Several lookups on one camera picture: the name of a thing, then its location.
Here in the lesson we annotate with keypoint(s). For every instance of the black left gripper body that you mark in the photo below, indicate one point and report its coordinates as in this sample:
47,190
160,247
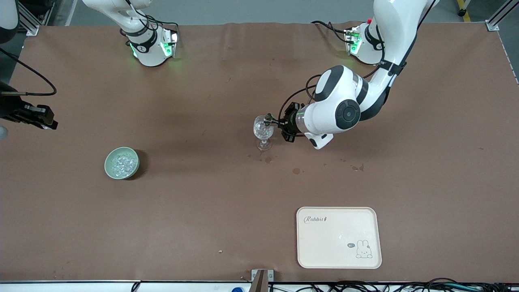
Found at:
290,119

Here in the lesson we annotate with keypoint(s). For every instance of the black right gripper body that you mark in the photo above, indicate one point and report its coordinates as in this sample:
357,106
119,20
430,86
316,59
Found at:
11,108

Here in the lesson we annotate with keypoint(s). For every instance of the clear ice cubes pile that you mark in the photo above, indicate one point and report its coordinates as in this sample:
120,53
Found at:
123,163

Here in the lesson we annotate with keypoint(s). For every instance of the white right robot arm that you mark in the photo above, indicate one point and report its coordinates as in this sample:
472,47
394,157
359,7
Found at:
148,54

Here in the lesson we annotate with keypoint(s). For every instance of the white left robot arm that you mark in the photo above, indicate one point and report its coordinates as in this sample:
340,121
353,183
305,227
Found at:
344,113

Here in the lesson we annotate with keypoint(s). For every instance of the clear stemmed wine glass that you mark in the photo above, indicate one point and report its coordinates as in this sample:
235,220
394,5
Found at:
262,134

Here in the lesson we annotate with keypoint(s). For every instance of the green ceramic bowl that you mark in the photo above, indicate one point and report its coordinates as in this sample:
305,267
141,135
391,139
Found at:
108,168

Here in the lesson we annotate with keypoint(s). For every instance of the brown table cover sheet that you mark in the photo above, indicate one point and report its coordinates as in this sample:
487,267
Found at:
202,211

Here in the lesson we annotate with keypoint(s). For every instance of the cream rabbit print tray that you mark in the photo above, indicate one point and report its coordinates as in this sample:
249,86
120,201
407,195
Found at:
336,239

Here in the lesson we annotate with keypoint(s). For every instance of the aluminium frame profile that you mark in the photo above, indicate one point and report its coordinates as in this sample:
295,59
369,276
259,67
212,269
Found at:
28,25
496,20

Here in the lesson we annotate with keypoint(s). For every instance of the grey metal camera bracket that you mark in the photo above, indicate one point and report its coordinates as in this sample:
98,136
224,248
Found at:
259,280

